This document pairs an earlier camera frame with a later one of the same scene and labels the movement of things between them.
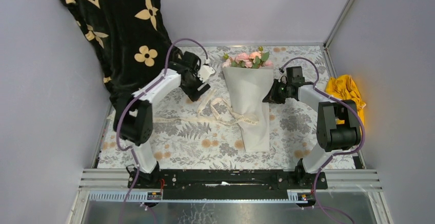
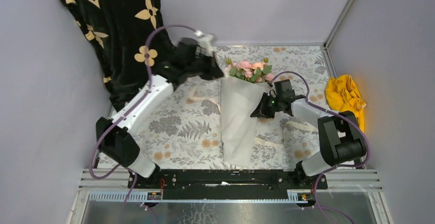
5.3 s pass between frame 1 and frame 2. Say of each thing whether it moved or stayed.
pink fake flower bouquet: moved
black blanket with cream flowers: stayed
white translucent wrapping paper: moved
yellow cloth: stayed
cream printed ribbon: moved
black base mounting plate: stayed
